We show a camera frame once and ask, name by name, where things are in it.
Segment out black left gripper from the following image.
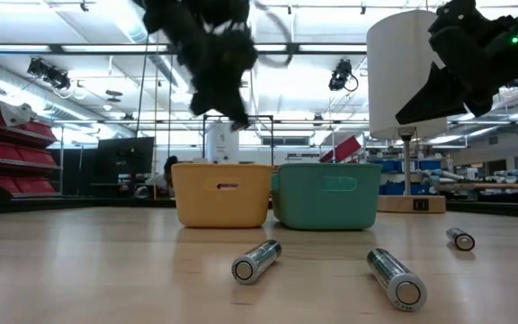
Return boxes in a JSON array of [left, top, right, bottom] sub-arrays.
[[181, 22, 259, 132]]

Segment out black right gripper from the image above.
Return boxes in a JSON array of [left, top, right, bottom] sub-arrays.
[[395, 0, 518, 126]]

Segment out silver battery black end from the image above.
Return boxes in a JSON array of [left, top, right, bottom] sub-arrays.
[[445, 227, 477, 252]]

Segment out white cylindrical tank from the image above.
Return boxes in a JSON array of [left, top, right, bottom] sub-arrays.
[[206, 121, 241, 165]]

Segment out white shade wooden base lamp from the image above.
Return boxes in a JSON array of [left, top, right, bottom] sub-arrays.
[[366, 9, 449, 214]]

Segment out black metal stand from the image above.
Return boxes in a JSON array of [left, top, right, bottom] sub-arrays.
[[201, 113, 275, 167]]

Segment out person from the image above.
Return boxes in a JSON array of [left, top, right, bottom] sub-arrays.
[[145, 155, 180, 198]]

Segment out blue storage bins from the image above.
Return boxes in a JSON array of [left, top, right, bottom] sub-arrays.
[[378, 159, 442, 197]]

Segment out wooden workbench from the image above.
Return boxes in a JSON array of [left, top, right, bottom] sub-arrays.
[[433, 181, 518, 193]]

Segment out yellow plastic bin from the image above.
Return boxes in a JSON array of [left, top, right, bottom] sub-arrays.
[[170, 162, 274, 230]]

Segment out red panel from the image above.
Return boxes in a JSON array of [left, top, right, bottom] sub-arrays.
[[319, 135, 362, 164]]

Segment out black display screen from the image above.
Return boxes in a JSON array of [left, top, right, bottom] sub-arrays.
[[96, 136, 156, 186]]

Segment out teal plastic bin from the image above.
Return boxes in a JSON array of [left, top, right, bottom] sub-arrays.
[[271, 162, 383, 231]]

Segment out black ceiling light cluster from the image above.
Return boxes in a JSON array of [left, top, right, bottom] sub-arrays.
[[26, 57, 73, 91]]

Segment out red storage bin rack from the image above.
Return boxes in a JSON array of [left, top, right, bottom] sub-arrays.
[[0, 94, 61, 199]]

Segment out black ceiling camera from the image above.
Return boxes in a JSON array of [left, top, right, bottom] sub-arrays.
[[328, 58, 360, 94]]

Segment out black aluminium table frame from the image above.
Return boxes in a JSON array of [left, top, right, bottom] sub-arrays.
[[0, 196, 518, 221]]

